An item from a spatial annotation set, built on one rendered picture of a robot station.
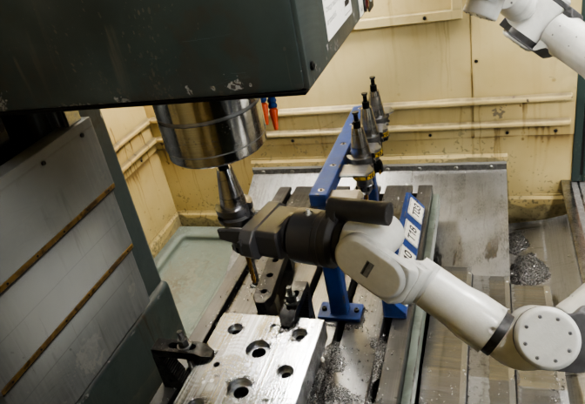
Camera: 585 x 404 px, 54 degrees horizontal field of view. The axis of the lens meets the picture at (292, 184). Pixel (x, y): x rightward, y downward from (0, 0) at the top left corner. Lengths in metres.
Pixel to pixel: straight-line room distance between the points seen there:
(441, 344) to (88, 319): 0.81
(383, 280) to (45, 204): 0.70
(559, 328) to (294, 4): 0.50
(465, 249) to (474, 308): 0.99
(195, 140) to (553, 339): 0.53
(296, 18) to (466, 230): 1.28
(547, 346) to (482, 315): 0.09
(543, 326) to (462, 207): 1.12
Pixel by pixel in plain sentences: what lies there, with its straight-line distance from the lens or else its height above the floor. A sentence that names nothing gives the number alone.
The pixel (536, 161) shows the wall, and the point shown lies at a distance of 1.97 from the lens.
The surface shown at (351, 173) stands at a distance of 1.23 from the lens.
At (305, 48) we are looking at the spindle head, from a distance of 0.68.
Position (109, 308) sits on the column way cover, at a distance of 1.42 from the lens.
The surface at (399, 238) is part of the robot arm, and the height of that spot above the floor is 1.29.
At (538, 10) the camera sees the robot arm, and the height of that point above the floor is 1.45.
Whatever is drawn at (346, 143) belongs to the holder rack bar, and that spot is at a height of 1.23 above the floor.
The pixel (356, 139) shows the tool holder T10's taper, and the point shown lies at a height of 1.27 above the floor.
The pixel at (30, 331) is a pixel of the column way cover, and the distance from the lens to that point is 1.23.
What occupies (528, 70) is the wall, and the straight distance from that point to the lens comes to 1.84.
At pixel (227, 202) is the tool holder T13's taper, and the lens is 0.93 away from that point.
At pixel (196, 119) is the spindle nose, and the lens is 0.81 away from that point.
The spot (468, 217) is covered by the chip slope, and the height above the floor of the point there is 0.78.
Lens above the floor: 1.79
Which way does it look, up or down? 28 degrees down
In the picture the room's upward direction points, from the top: 11 degrees counter-clockwise
